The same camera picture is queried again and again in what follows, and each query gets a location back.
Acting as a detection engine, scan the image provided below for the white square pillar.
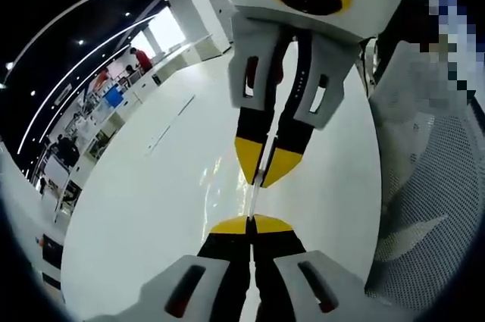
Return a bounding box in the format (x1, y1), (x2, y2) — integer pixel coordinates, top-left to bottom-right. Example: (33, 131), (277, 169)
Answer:
(168, 0), (232, 61)

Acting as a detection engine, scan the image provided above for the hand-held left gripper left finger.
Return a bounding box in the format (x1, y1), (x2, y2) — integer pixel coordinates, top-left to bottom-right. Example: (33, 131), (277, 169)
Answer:
(128, 217), (253, 322)

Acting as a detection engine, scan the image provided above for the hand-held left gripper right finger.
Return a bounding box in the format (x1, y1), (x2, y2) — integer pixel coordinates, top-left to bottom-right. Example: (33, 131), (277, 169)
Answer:
(252, 214), (402, 322)

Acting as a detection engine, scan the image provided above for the black cabinet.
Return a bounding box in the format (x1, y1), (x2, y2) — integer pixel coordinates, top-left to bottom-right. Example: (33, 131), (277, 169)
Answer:
(40, 233), (64, 268)

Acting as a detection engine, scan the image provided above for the blue box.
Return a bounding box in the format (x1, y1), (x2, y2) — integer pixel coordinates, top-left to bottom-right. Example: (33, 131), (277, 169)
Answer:
(104, 89), (125, 108)

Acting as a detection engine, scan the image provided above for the white office counter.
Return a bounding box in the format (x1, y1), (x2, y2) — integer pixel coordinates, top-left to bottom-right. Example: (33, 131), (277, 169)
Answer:
(52, 32), (215, 220)

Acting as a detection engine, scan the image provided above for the clear food packaging bag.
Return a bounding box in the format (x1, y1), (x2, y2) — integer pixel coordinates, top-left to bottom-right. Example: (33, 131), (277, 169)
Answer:
(244, 124), (276, 220)
(202, 155), (251, 220)

